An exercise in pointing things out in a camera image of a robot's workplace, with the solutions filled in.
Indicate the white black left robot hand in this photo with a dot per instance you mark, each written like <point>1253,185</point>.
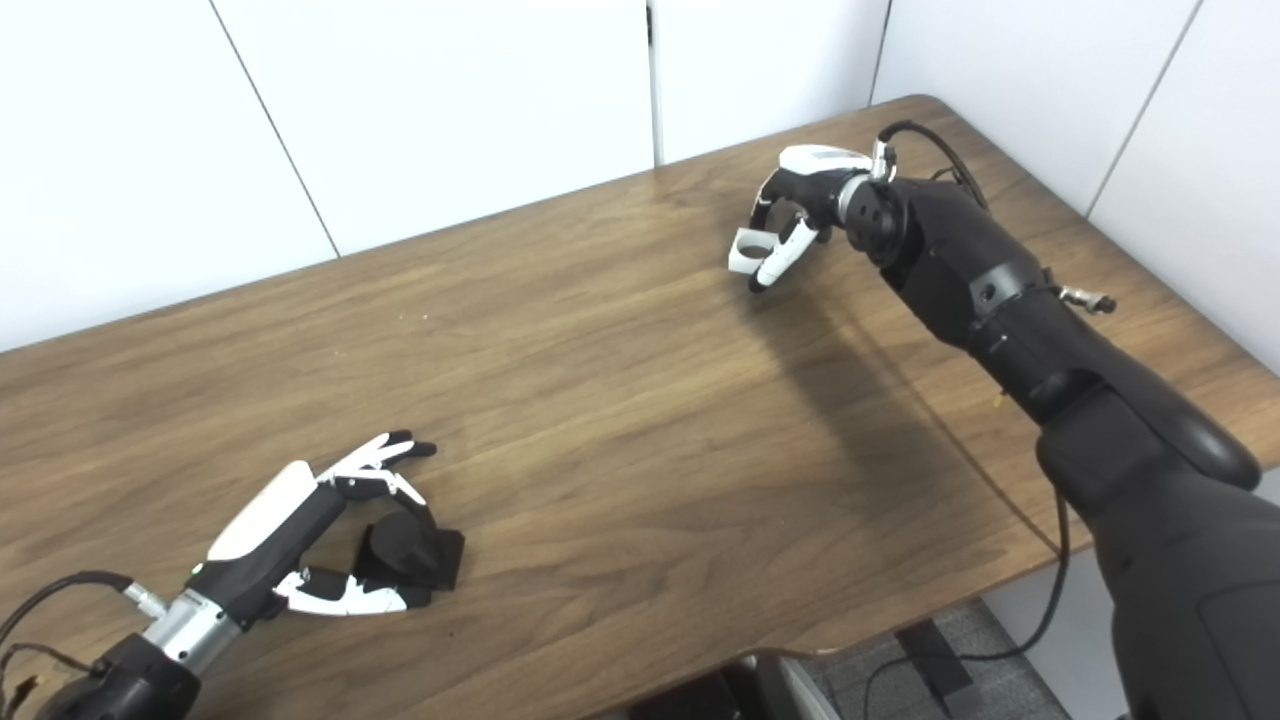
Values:
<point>265,530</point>

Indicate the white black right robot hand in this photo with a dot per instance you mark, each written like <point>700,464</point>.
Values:
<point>815,180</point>

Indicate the white square piece with hole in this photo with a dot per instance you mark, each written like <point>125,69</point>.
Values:
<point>740,262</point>

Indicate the black peg with square base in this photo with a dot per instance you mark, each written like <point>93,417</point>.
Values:
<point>405,550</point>

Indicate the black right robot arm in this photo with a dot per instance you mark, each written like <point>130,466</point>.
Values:
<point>1100,400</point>

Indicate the black table foot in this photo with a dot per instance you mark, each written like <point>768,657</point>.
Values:
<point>935,670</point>

